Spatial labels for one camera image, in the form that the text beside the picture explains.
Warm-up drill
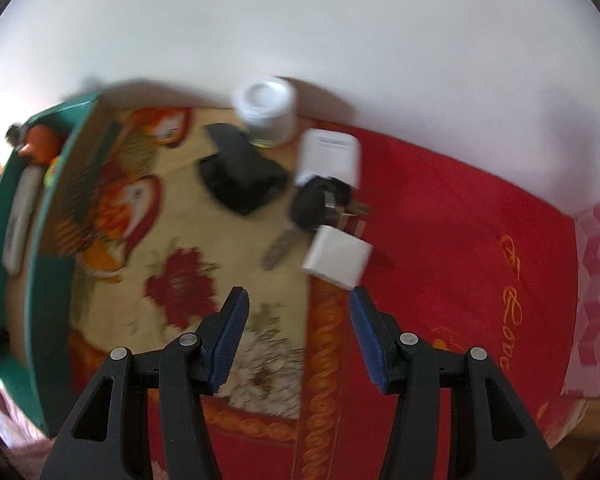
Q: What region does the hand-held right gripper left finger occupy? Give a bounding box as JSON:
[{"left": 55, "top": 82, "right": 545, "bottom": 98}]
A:
[{"left": 40, "top": 286, "right": 251, "bottom": 480}]

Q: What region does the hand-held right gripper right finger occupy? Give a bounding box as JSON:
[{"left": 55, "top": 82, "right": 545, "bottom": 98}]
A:
[{"left": 349, "top": 286, "right": 563, "bottom": 480}]

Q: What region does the teal cardboard box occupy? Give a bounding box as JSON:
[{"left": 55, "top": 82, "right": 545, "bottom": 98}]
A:
[{"left": 0, "top": 92, "right": 121, "bottom": 436}]

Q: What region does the white charger plug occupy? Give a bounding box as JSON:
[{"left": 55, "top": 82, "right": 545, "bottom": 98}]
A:
[{"left": 300, "top": 212, "right": 373, "bottom": 292}]

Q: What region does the white power bank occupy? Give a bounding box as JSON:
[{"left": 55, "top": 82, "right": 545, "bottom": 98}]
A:
[{"left": 1, "top": 165, "right": 46, "bottom": 276}]

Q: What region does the black car key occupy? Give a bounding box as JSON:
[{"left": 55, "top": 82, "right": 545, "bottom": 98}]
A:
[{"left": 261, "top": 175, "right": 371, "bottom": 272}]

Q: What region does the black curved case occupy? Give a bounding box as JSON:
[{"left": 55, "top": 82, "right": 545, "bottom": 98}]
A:
[{"left": 199, "top": 124, "right": 288, "bottom": 216}]

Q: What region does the white earbuds case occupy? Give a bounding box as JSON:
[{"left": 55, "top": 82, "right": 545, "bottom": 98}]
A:
[{"left": 294, "top": 129, "right": 362, "bottom": 193}]

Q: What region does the orange monkey alarm clock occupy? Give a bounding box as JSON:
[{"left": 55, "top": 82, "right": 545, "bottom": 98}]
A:
[{"left": 7, "top": 122, "right": 63, "bottom": 166}]

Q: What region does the white jar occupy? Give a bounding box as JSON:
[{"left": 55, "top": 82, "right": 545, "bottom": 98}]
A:
[{"left": 231, "top": 77, "right": 298, "bottom": 148}]

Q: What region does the pink fuzzy cloth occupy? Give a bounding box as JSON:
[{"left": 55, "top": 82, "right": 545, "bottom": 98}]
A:
[{"left": 0, "top": 375, "right": 51, "bottom": 480}]

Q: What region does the red printed blanket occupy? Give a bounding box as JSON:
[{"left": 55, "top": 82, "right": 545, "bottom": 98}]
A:
[{"left": 40, "top": 105, "right": 581, "bottom": 480}]

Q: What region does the pink patterned box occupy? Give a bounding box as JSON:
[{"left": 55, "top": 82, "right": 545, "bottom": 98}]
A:
[{"left": 560, "top": 199, "right": 600, "bottom": 401}]

